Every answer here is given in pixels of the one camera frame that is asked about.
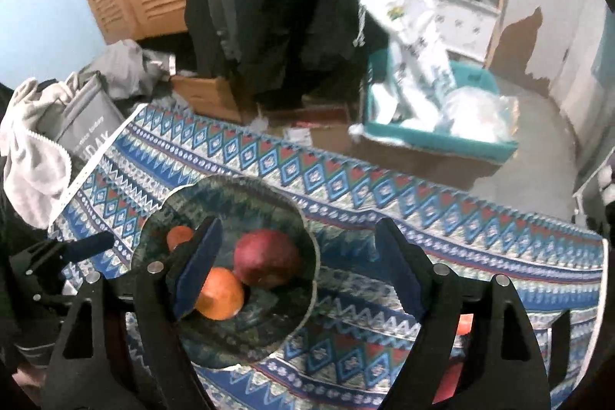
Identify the small tangerine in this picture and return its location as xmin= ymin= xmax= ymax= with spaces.
xmin=166 ymin=226 xmax=195 ymax=252

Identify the white shoe rack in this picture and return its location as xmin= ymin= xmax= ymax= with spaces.
xmin=572 ymin=146 xmax=615 ymax=228

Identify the black hooded coat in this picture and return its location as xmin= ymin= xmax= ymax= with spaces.
xmin=183 ymin=0 xmax=399 ymax=108

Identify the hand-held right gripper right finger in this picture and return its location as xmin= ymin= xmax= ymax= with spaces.
xmin=375 ymin=218 xmax=553 ymax=410

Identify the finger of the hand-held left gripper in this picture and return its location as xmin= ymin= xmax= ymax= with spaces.
xmin=65 ymin=231 xmax=116 ymax=264

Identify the clear plastic bag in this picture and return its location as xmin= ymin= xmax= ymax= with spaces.
xmin=435 ymin=86 xmax=520 ymax=146

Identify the blue patterned tablecloth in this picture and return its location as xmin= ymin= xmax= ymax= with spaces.
xmin=48 ymin=103 xmax=608 ymax=410

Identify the cardboard box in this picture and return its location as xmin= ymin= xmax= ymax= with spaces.
xmin=356 ymin=122 xmax=505 ymax=190

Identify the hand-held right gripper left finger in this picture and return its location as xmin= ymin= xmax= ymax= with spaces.
xmin=45 ymin=215 xmax=224 ymax=410

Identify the teal plastic crate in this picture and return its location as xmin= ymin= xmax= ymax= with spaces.
xmin=360 ymin=50 xmax=520 ymax=163

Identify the white perforated basket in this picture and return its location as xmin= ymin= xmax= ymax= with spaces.
xmin=430 ymin=0 xmax=500 ymax=60

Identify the dark patterned glass bowl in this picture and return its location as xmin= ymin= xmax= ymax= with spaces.
xmin=130 ymin=176 xmax=322 ymax=367

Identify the white door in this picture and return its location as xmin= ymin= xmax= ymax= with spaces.
xmin=485 ymin=0 xmax=611 ymax=118

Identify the wooden drawer box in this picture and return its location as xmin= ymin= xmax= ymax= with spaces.
xmin=170 ymin=74 xmax=246 ymax=125

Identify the grey printed tote bag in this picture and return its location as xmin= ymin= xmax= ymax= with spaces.
xmin=36 ymin=71 xmax=126 ymax=168

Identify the red apple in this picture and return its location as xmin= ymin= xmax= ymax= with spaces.
xmin=234 ymin=230 xmax=303 ymax=288
xmin=439 ymin=362 xmax=464 ymax=402

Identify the white rice bag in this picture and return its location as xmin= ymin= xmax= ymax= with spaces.
xmin=342 ymin=0 xmax=457 ymax=127

